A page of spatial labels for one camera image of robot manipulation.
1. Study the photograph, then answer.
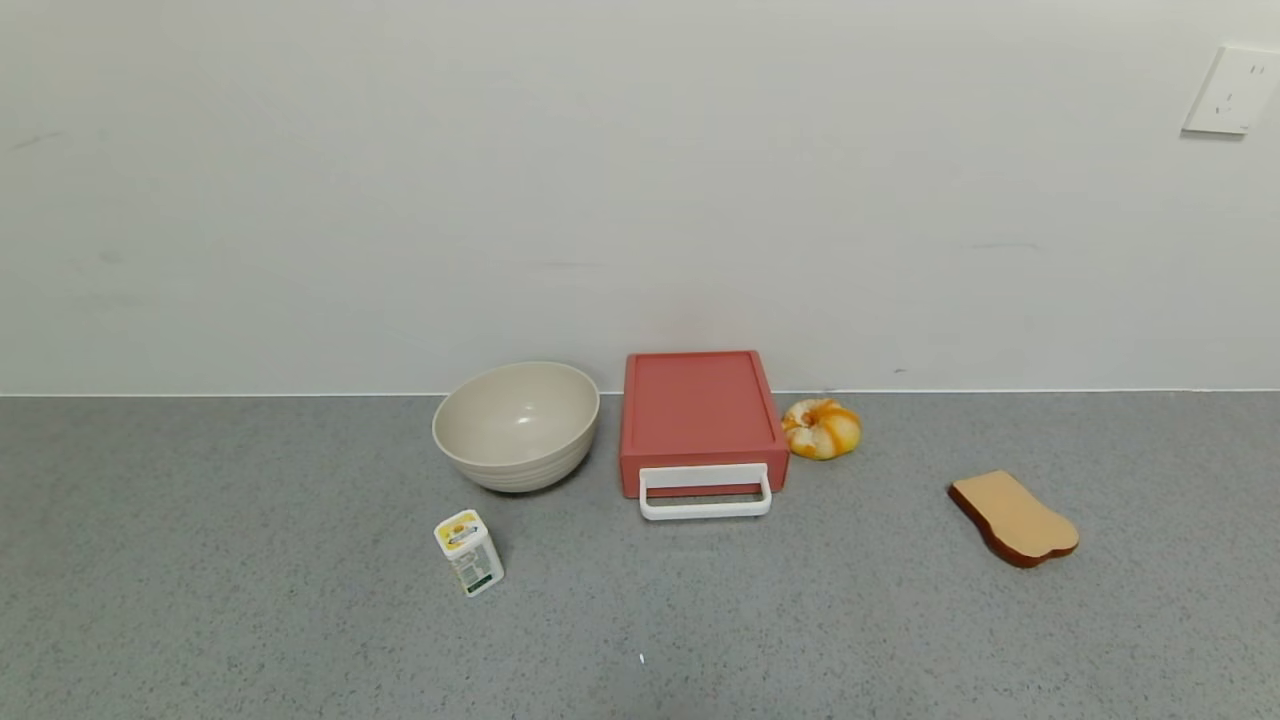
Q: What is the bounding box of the red drawer with white handle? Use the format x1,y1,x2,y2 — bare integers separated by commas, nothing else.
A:
619,452,791,522

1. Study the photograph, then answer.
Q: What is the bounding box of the small white yellow carton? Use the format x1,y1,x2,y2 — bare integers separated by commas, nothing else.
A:
433,510,505,598

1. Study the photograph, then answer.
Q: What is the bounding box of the beige ribbed bowl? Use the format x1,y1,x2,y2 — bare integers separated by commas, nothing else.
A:
432,361,601,494

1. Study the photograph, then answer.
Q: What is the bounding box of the white wall socket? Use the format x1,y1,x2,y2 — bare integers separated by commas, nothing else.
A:
1182,44,1280,137

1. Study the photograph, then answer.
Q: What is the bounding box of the red drawer case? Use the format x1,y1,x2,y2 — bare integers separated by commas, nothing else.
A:
619,350,791,465

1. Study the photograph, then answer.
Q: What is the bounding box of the orange and white bun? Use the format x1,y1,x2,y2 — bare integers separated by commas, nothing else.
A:
781,397,863,461

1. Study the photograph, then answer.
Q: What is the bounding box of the toast slice with brown crust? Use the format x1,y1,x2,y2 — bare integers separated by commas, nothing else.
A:
948,470,1081,569

